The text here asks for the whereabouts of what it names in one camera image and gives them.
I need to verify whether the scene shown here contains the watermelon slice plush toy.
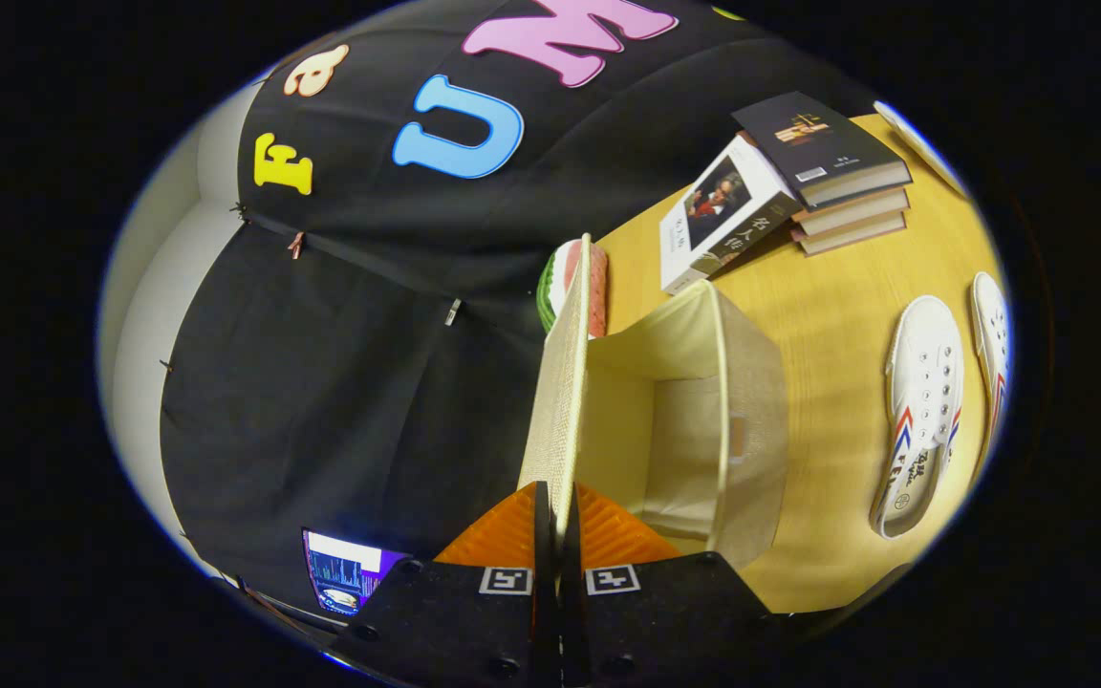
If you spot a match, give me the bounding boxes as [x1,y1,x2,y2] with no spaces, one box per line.
[537,239,609,340]

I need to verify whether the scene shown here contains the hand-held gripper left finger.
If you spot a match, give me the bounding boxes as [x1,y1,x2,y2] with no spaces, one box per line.
[326,481,559,688]

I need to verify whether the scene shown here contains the black hardcover book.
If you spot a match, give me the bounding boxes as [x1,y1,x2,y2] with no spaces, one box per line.
[730,91,913,209]

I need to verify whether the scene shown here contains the beige fabric storage box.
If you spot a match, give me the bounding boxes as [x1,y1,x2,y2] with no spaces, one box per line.
[517,232,790,574]

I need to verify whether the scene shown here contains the lit computer monitor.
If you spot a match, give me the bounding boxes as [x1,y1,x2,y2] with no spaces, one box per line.
[302,528,408,617]

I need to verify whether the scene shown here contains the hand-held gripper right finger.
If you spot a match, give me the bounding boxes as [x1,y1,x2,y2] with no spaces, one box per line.
[558,483,805,688]

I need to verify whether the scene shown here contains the white plush toy with eyes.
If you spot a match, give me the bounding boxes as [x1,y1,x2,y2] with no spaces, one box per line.
[874,100,967,197]

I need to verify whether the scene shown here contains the black backdrop cloth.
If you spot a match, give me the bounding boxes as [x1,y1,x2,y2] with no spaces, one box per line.
[157,0,881,622]

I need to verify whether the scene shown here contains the white portrait cover book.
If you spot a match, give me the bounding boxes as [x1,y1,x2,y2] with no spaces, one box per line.
[658,134,805,295]

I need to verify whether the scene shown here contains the white canvas shoe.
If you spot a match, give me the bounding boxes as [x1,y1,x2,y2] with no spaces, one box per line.
[969,272,1012,450]
[869,294,965,541]

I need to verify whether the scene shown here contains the brown hardcover book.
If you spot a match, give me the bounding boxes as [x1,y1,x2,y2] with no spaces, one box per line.
[789,188,911,236]
[797,212,907,257]

